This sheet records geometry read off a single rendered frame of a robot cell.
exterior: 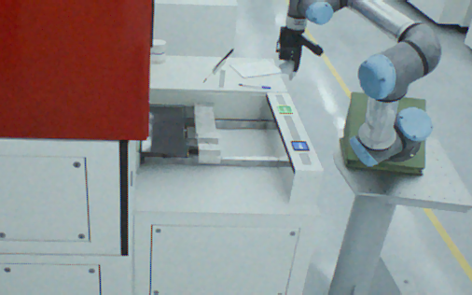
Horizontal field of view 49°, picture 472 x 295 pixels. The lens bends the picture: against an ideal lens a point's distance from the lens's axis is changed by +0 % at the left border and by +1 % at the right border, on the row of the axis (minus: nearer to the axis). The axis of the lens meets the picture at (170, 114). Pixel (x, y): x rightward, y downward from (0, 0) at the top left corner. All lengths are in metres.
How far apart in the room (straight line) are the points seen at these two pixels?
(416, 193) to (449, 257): 1.15
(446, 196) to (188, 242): 0.93
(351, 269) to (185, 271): 0.82
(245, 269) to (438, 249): 1.49
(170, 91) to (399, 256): 1.56
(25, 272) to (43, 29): 0.78
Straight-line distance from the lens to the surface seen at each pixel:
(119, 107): 1.27
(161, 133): 1.97
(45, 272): 1.66
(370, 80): 1.53
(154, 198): 1.77
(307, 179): 1.78
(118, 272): 1.63
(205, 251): 1.85
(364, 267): 2.42
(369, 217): 2.24
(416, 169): 2.14
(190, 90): 2.16
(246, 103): 2.21
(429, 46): 1.57
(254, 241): 1.84
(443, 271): 3.07
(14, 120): 1.34
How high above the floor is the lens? 1.95
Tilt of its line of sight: 30 degrees down
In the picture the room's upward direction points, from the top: 2 degrees clockwise
